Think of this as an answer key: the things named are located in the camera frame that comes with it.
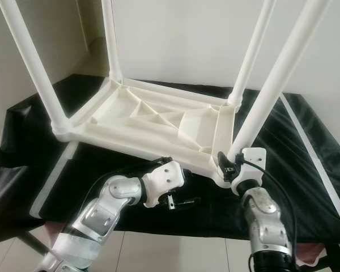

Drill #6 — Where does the black table cloth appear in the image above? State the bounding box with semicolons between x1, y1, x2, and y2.
0;74;340;250

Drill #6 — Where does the white plastic table leg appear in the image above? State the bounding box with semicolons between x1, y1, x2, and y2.
0;0;75;141
226;0;333;166
100;0;125;84
226;0;278;109

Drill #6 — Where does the white plastic table top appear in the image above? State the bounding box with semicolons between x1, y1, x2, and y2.
50;77;240;189

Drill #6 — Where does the pink fabric item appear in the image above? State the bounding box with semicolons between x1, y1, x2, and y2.
296;243;328;265

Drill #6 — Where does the black table frame leg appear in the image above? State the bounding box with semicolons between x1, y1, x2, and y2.
16;229;50;257

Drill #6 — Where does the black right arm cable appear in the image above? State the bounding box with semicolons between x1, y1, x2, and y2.
240;159;299;262

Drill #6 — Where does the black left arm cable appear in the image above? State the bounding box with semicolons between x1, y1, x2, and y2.
78;156;175;228

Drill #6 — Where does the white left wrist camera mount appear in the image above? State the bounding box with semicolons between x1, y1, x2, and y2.
141;160;188;209

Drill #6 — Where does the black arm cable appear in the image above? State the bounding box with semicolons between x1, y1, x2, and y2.
240;159;299;262
78;156;175;228

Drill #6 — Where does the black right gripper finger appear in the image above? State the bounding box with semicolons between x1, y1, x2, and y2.
216;150;231;182

